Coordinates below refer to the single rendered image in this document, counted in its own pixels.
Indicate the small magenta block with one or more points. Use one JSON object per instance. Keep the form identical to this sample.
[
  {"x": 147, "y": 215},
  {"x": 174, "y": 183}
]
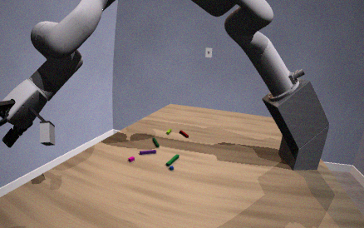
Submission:
[{"x": 131, "y": 159}]

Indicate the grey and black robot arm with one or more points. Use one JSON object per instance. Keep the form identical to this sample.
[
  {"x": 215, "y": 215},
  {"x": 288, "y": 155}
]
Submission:
[{"x": 61, "y": 41}]

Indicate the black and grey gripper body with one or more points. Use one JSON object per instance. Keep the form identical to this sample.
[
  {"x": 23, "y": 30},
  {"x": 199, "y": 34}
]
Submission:
[{"x": 26, "y": 95}]

